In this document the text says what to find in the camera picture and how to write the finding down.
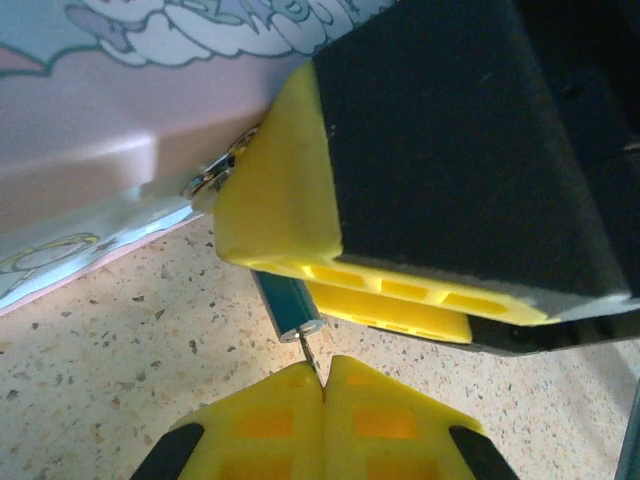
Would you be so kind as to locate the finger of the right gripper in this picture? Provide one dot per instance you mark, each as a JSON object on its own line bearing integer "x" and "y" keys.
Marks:
{"x": 425, "y": 150}
{"x": 400, "y": 315}

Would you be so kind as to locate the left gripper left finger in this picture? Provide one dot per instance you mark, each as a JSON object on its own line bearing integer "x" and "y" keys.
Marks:
{"x": 260, "y": 430}

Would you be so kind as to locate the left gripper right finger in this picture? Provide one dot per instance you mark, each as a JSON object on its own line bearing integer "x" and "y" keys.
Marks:
{"x": 390, "y": 430}

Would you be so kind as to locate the small metal key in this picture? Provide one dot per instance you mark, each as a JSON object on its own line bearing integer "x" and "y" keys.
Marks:
{"x": 309, "y": 352}

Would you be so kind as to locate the small blue padlock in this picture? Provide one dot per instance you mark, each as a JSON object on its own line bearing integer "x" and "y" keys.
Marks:
{"x": 285, "y": 305}

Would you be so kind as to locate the cartoon print tin box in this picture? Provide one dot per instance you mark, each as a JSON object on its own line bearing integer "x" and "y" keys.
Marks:
{"x": 75, "y": 125}

